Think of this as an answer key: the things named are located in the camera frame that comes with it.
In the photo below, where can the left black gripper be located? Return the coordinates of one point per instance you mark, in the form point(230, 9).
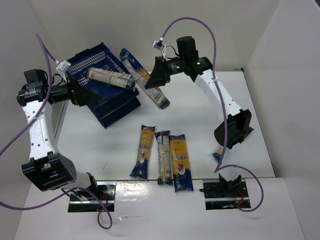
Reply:
point(75, 92)

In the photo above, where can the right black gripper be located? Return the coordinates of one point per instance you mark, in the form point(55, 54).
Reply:
point(160, 70)

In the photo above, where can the grasped blue yellow spaghetti bag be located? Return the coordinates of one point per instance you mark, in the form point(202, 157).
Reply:
point(140, 77)

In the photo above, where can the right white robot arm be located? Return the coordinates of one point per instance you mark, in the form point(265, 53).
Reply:
point(235, 120)

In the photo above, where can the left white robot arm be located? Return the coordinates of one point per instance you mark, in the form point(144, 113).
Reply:
point(47, 168)

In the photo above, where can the pasta bag in tray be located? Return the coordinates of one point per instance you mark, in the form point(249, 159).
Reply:
point(117, 79)

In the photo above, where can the blue stacked plastic trays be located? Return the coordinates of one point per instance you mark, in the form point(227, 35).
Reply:
point(116, 102)

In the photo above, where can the left spaghetti bag on table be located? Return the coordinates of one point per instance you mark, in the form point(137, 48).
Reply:
point(140, 169)

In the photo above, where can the far right spaghetti bag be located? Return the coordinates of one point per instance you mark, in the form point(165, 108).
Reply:
point(217, 154)

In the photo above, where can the middle dark spaghetti bag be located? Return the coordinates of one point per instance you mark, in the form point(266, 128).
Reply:
point(164, 158)

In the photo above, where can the wide yellow spaghetti bag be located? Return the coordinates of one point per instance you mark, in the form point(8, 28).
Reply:
point(181, 169)

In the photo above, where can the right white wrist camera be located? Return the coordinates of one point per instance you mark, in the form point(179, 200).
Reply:
point(158, 44)

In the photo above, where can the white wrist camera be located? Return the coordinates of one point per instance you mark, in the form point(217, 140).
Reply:
point(158, 44)
point(62, 67)

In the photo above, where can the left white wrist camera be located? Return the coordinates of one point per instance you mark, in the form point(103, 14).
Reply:
point(62, 67)

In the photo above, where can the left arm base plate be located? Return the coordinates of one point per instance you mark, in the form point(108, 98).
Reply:
point(80, 204)

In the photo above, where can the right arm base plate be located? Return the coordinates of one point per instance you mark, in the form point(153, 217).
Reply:
point(216, 199)

